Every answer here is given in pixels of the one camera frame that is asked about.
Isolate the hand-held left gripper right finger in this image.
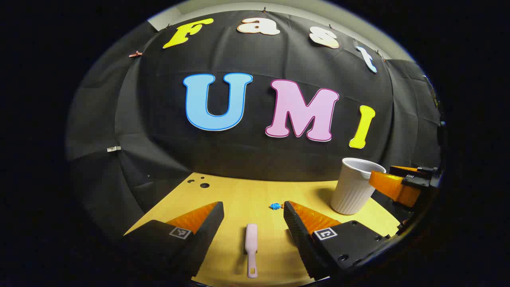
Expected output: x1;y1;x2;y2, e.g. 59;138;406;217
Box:
283;201;389;279

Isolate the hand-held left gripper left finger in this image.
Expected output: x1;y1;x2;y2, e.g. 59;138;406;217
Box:
124;201;224;279

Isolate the white ribbed garbage bin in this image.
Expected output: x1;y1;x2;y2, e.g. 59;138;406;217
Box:
330;157;386;215

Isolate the small pink broom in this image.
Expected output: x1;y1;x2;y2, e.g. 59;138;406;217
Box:
245;223;259;278

